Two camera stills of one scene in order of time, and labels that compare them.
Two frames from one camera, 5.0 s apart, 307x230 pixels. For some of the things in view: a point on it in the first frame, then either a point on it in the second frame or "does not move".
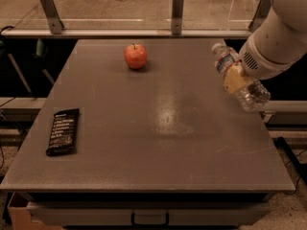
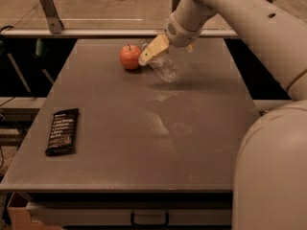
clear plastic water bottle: x=251 y=99 to x=166 y=66
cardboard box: x=21 y=217 does not move
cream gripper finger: x=235 y=79 to x=158 y=44
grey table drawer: x=148 y=214 does not move
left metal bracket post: x=55 y=22 does not move
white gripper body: x=258 y=62 to x=181 y=34
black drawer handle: x=132 y=221 does not move
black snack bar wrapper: x=63 y=133 does not move
